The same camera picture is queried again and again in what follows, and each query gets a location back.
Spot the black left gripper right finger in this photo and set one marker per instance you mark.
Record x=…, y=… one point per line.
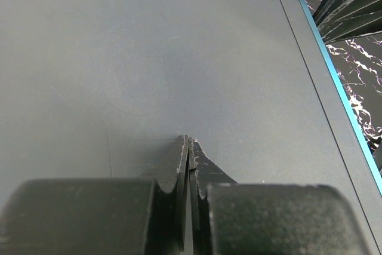
x=202, y=173

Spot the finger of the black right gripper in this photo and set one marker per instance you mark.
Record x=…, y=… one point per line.
x=340, y=20

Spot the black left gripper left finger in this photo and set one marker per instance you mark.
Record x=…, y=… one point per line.
x=167, y=224

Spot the dark grey network switch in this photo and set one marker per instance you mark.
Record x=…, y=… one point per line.
x=102, y=88

